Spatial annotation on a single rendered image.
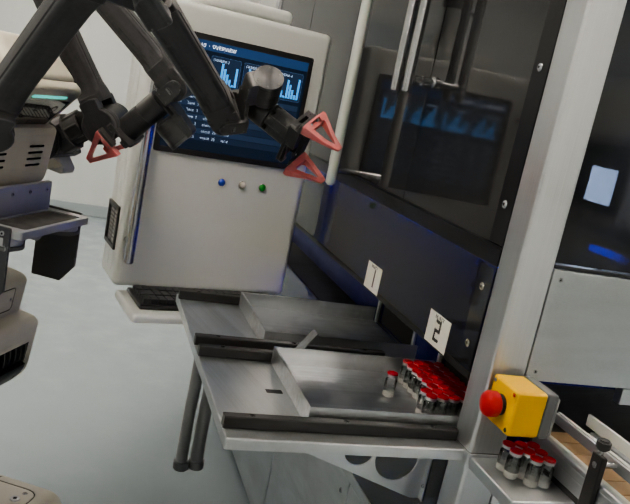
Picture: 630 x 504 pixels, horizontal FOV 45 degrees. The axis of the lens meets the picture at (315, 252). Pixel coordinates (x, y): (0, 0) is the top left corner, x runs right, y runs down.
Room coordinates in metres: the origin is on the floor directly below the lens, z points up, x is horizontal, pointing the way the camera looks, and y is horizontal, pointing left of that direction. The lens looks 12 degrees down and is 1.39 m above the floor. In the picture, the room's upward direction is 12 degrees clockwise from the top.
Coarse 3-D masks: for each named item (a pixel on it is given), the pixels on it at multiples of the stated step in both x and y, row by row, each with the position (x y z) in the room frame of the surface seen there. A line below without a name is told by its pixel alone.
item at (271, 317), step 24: (264, 312) 1.67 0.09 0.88; (288, 312) 1.71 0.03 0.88; (312, 312) 1.74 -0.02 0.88; (336, 312) 1.76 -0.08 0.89; (360, 312) 1.78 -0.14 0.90; (264, 336) 1.44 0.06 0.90; (288, 336) 1.45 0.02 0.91; (336, 336) 1.60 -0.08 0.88; (360, 336) 1.64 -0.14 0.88; (384, 336) 1.67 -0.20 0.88
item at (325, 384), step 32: (288, 352) 1.37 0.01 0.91; (320, 352) 1.39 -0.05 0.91; (288, 384) 1.24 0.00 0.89; (320, 384) 1.30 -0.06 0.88; (352, 384) 1.33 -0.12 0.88; (320, 416) 1.12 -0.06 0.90; (352, 416) 1.14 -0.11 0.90; (384, 416) 1.16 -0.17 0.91; (416, 416) 1.17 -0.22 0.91; (448, 416) 1.19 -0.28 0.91
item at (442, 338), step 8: (432, 312) 1.35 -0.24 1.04; (432, 320) 1.35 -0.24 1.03; (440, 320) 1.32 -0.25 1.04; (432, 328) 1.34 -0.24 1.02; (448, 328) 1.29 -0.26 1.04; (424, 336) 1.36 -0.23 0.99; (432, 336) 1.33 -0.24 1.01; (440, 336) 1.31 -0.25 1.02; (448, 336) 1.28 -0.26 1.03; (432, 344) 1.33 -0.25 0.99; (440, 344) 1.30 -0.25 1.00; (440, 352) 1.29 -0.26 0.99
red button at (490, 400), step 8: (488, 392) 1.07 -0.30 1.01; (496, 392) 1.08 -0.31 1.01; (480, 400) 1.08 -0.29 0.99; (488, 400) 1.06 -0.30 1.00; (496, 400) 1.06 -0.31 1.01; (480, 408) 1.08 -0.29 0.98; (488, 408) 1.06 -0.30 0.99; (496, 408) 1.06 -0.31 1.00; (488, 416) 1.06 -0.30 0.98; (496, 416) 1.07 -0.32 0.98
